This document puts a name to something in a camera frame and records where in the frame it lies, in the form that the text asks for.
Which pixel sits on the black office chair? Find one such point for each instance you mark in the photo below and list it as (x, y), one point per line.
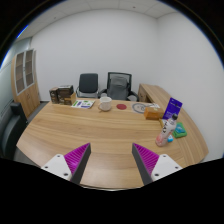
(88, 83)

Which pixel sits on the small yellow white packet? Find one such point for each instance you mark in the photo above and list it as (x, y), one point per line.
(162, 123)

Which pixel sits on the purple foil bag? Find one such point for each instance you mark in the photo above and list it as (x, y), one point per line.
(173, 107)

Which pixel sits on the plain cardboard box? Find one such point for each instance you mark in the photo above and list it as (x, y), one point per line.
(71, 99)

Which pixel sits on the clear white-labelled drink bottle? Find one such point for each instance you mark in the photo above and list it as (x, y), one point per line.
(165, 131)

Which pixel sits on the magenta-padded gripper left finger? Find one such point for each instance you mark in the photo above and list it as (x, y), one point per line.
(60, 165)

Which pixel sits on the black sofa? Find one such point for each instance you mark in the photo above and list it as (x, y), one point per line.
(10, 130)

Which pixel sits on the white ceramic cup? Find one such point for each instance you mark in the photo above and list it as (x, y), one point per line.
(105, 102)

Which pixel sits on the green cloth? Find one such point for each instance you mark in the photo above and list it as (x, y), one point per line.
(181, 135)

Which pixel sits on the dark brown box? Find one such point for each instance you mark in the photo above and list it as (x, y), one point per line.
(53, 95)

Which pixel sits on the flat blue packet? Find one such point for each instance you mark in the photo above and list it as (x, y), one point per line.
(180, 129)

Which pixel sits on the grey mesh office chair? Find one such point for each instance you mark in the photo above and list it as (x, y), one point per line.
(118, 86)

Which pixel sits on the wooden glass-door shelf cabinet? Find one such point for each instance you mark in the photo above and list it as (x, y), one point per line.
(28, 96)

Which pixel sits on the white leaflet with coloured prints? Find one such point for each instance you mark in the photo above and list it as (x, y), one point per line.
(82, 104)

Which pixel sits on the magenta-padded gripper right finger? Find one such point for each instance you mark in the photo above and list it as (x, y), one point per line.
(163, 165)

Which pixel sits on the ceiling light strip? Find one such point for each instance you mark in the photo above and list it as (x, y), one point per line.
(22, 31)

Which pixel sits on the wooden side desk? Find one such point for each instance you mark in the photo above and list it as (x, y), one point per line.
(151, 91)

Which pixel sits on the flat round red coaster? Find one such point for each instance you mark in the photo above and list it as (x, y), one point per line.
(121, 106)

